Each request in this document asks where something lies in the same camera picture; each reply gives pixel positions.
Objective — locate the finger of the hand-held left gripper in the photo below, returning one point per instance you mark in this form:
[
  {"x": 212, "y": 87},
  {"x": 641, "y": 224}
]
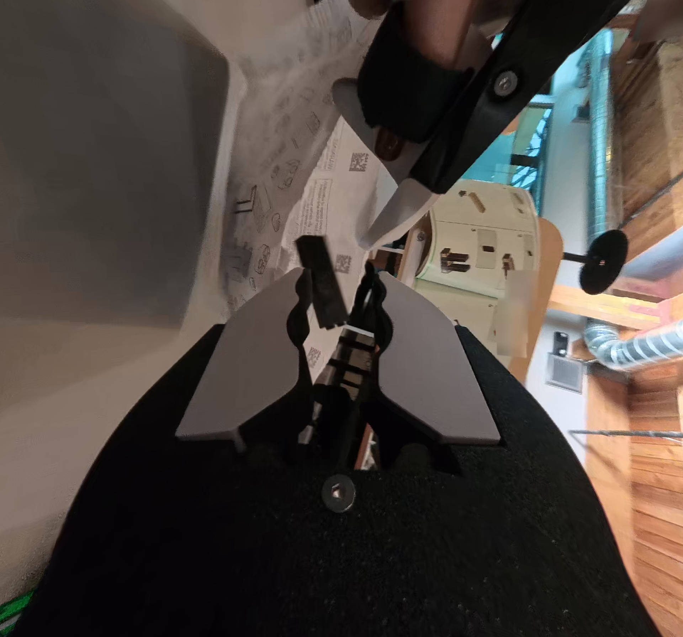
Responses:
[{"x": 400, "y": 210}]

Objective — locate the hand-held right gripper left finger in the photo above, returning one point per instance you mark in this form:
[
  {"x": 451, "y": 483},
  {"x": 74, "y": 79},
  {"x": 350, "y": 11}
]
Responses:
[{"x": 251, "y": 365}]

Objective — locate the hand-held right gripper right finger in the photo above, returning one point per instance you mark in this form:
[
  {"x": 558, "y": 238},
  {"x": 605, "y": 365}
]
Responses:
[{"x": 432, "y": 375}]

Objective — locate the black brick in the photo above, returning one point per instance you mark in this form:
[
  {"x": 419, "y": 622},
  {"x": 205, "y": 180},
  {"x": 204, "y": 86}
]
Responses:
[{"x": 323, "y": 285}]

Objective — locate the white printed instruction sheet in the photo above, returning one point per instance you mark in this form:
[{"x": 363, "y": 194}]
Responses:
[{"x": 299, "y": 168}]

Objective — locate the window with black grille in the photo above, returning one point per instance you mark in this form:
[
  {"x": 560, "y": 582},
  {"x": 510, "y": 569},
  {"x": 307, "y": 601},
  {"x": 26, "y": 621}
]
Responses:
[{"x": 533, "y": 141}]

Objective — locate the curved plywood panel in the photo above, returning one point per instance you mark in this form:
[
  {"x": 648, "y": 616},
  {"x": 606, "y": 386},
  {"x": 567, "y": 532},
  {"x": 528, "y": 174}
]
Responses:
[{"x": 552, "y": 274}]

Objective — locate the black round disc on rod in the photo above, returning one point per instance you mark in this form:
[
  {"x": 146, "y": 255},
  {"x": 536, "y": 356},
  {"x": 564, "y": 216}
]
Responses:
[{"x": 603, "y": 261}]

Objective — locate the wooden beam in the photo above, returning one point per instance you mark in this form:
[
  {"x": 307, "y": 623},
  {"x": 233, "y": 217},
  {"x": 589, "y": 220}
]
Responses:
[{"x": 613, "y": 306}]

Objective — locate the thin metal rod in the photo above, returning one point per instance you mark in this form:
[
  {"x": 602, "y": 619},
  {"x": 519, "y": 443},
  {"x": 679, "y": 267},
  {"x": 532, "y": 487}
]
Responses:
[{"x": 629, "y": 433}]

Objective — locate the silver vertical duct pipe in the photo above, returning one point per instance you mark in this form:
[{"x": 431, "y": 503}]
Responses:
[{"x": 597, "y": 141}]

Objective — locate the black wall switch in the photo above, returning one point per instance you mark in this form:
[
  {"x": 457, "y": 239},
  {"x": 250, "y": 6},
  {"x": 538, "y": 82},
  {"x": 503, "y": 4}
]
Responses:
[{"x": 560, "y": 342}]

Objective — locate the grey wall vent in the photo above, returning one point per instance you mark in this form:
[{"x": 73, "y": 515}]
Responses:
[{"x": 565, "y": 373}]

